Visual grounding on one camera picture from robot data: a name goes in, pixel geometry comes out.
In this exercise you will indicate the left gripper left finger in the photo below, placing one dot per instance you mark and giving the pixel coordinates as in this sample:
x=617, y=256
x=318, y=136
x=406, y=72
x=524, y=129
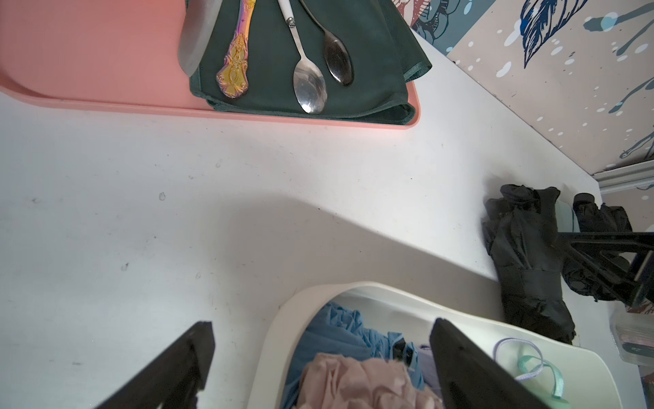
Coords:
x=175, y=377

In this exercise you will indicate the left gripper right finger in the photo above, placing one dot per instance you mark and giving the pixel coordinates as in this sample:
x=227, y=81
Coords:
x=469, y=378

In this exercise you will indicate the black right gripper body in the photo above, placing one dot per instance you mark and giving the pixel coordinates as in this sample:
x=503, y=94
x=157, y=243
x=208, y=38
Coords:
x=609, y=266

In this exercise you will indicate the lavender umbrella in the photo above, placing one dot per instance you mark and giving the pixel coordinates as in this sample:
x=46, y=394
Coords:
x=524, y=373

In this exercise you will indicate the mint green umbrella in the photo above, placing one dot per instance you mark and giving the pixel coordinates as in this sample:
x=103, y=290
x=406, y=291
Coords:
x=548, y=387

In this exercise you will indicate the long black umbrella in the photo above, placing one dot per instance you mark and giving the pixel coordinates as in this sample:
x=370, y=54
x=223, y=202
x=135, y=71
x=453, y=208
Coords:
x=520, y=235

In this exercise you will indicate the blue umbrella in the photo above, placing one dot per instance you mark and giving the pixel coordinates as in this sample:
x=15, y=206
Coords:
x=339, y=330

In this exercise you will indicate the pink umbrella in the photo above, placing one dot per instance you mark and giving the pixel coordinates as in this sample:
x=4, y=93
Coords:
x=336, y=381

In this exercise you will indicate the cream plastic storage box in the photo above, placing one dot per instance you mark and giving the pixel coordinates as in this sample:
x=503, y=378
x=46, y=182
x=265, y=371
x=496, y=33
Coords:
x=588, y=380

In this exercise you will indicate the clear cutlery holder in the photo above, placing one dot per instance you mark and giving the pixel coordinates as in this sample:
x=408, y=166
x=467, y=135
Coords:
x=632, y=333

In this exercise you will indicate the dark green cloth pouch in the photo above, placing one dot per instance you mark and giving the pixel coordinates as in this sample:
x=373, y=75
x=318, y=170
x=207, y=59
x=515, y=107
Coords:
x=384, y=52

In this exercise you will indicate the pink plastic tray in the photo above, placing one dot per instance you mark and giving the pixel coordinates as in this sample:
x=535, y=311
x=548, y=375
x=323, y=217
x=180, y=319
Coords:
x=116, y=56

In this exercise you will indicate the dark metal spoon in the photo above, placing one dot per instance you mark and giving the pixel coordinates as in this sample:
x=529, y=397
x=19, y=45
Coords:
x=336, y=56

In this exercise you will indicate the rainbow handled utensil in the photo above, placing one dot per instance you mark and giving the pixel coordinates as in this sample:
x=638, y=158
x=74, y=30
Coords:
x=232, y=78

